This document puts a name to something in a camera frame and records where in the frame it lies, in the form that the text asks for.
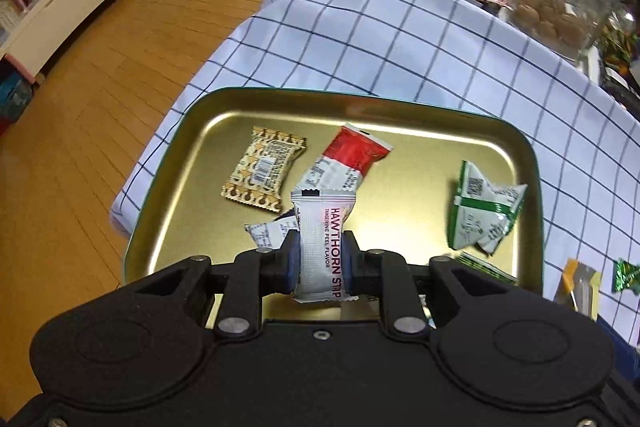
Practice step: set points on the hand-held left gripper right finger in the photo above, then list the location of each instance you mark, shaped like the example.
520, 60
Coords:
353, 263

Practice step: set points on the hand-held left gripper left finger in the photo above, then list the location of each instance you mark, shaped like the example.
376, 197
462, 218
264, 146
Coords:
288, 258

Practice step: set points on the white strip snack packet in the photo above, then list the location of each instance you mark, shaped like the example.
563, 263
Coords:
320, 247

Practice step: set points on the gold metal tin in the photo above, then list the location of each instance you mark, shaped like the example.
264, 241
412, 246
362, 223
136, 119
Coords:
210, 147

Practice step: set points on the green white snack packet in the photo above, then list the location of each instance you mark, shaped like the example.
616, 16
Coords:
482, 212

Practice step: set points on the small white snack packet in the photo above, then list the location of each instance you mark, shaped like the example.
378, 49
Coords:
265, 233

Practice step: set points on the beige patterned snack packet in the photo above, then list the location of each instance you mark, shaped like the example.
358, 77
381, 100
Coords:
262, 169

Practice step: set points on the red white snack packet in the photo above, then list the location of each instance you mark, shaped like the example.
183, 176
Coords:
345, 159

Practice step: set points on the flat green snack packet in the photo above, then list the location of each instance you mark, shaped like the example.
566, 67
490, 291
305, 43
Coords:
487, 266

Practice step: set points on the blue checked tablecloth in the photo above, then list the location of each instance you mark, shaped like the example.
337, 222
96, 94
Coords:
400, 47

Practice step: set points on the yellow white snack packet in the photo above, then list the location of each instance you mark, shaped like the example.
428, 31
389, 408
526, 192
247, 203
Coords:
580, 287

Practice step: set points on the green foil candy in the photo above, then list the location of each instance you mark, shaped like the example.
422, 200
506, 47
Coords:
627, 276

